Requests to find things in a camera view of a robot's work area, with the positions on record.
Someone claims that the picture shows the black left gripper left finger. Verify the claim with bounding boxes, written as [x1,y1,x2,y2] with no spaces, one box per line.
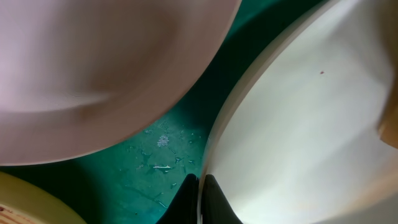
[156,174,199,224]

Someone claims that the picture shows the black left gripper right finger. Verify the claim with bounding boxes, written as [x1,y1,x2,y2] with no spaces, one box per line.
[201,174,243,224]

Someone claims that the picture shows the large white plate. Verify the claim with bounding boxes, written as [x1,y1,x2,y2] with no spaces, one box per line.
[202,0,397,223]

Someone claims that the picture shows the yellow plate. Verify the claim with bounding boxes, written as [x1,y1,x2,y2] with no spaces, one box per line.
[1,172,86,224]

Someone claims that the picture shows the green yellow sponge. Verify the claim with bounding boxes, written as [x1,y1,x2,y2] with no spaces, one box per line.
[378,0,397,149]

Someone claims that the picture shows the blue plastic tray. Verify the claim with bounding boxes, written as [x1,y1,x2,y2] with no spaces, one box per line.
[2,0,320,223]

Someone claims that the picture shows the small white plate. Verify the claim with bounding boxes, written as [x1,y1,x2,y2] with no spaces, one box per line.
[1,0,240,166]

